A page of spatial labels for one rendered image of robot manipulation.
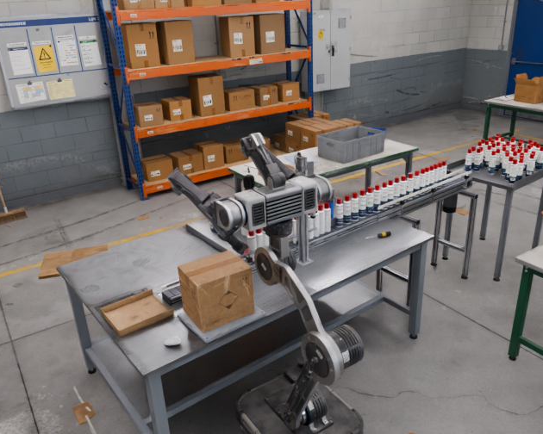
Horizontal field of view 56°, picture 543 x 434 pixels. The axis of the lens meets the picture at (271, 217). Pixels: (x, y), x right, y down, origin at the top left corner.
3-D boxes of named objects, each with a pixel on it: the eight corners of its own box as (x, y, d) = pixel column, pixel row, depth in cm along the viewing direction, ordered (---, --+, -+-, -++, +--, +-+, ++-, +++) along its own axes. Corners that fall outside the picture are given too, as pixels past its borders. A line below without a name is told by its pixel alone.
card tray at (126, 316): (152, 294, 289) (152, 288, 287) (174, 314, 270) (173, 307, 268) (101, 314, 272) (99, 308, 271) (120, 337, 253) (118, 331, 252)
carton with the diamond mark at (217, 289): (233, 292, 283) (229, 249, 272) (255, 313, 264) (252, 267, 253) (183, 310, 269) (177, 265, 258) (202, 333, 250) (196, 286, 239)
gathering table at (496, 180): (481, 235, 522) (492, 147, 485) (541, 257, 476) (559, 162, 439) (437, 258, 482) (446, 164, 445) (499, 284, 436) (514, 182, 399)
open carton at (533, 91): (506, 101, 743) (509, 75, 728) (527, 96, 764) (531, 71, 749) (532, 105, 710) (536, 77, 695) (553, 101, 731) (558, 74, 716)
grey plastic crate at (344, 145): (357, 145, 561) (358, 125, 552) (384, 151, 531) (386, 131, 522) (316, 156, 529) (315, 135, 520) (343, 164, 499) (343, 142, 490)
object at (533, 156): (494, 154, 483) (497, 133, 475) (556, 167, 441) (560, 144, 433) (465, 164, 458) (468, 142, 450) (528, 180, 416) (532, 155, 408)
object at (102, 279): (305, 189, 439) (305, 186, 438) (434, 238, 342) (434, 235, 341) (56, 269, 325) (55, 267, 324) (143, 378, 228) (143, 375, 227)
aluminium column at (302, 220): (303, 258, 320) (302, 156, 293) (308, 261, 316) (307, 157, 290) (298, 261, 317) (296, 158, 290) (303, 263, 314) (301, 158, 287)
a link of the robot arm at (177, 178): (159, 175, 269) (173, 162, 271) (172, 190, 279) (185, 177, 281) (207, 212, 241) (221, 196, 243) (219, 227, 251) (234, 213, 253)
